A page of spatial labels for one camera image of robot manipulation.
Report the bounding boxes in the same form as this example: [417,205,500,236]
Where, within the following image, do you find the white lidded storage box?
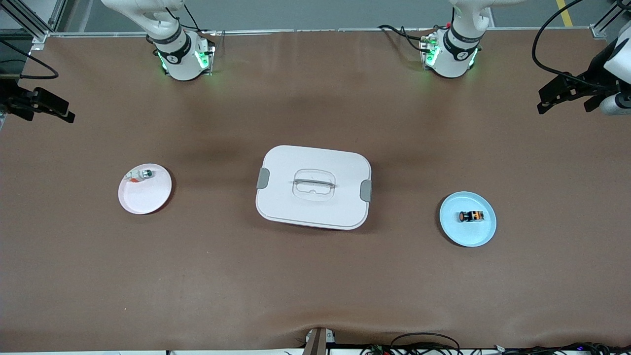
[255,145,372,231]

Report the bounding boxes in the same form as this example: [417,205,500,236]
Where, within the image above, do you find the pink round plate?
[118,163,173,215]

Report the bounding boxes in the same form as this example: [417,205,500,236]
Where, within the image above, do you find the light blue round plate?
[439,191,497,248]

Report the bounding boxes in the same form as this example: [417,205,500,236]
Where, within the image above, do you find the brown table mat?
[0,29,631,352]

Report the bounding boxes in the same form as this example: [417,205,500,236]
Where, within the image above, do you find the aluminium frame profile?
[591,0,631,40]
[0,0,67,44]

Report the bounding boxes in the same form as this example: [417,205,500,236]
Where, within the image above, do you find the black left base cables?
[379,24,435,52]

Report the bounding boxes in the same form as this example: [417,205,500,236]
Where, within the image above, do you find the black cable bundle with LEDs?
[493,342,631,355]

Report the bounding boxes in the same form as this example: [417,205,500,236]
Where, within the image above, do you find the black looped cable bundle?
[362,333,461,355]

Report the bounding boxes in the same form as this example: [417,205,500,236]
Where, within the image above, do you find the brown camera mount post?
[303,327,337,355]

